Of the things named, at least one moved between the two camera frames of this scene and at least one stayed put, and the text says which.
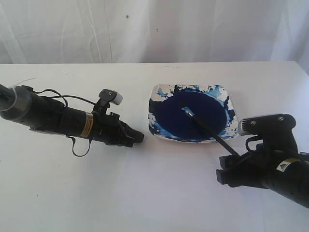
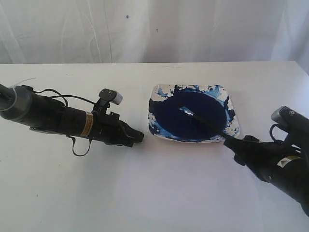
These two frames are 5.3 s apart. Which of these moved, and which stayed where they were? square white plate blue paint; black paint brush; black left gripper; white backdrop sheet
Moved: black paint brush
Stayed: black left gripper; white backdrop sheet; square white plate blue paint
